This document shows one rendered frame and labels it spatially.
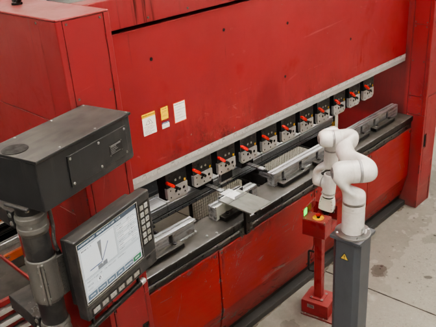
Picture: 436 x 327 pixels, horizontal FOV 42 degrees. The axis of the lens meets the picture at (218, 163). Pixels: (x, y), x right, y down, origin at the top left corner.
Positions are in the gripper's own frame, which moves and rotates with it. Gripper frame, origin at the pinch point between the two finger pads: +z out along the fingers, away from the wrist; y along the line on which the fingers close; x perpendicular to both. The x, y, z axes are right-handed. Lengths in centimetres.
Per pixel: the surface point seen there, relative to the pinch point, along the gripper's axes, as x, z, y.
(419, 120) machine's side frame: 165, -12, 13
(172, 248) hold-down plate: -96, -12, -52
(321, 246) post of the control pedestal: -7.7, 18.7, 2.2
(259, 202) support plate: -43, -24, -27
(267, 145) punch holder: -9, -44, -41
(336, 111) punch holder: 68, -44, -26
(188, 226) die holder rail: -78, -16, -54
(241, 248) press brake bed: -50, 9, -34
